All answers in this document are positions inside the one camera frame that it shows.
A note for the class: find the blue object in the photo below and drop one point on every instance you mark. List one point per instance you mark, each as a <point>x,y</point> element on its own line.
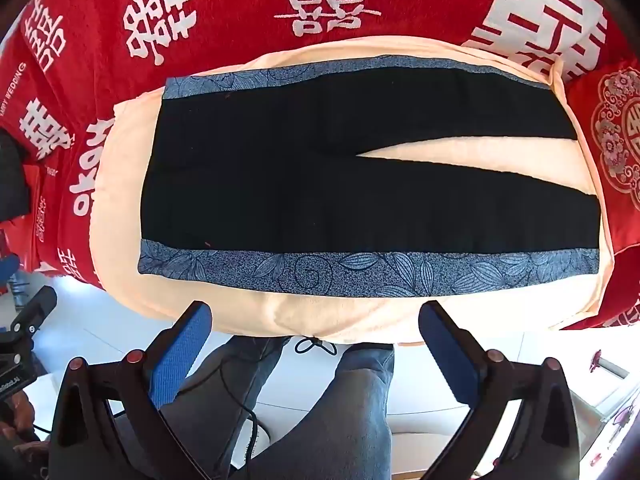
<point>9,267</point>

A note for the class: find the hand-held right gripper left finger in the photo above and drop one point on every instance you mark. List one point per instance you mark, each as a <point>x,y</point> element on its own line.
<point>187,345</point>

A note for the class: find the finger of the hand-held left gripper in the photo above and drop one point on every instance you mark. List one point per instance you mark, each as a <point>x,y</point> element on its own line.
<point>37,306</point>

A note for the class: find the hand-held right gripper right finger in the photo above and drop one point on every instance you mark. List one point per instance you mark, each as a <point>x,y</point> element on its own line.
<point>445,342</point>

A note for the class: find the person's left hand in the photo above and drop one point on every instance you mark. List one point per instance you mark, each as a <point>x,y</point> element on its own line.
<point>24,412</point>

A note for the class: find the dark cloth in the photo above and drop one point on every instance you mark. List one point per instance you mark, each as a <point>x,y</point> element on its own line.
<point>12,175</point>

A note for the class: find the red and grey object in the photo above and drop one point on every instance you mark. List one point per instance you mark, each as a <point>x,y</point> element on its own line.
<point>607,360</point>

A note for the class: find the person's legs in jeans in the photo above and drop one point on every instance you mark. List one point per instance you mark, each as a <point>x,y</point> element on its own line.
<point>345,410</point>

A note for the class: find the black pants blue floral stripe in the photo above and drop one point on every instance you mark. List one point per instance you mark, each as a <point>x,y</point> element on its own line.
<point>300,185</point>

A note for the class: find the red floral cushion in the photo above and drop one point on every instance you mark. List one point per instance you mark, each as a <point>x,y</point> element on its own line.
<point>617,125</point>

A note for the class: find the cream quilt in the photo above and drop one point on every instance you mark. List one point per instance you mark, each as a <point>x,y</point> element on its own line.
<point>250,316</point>

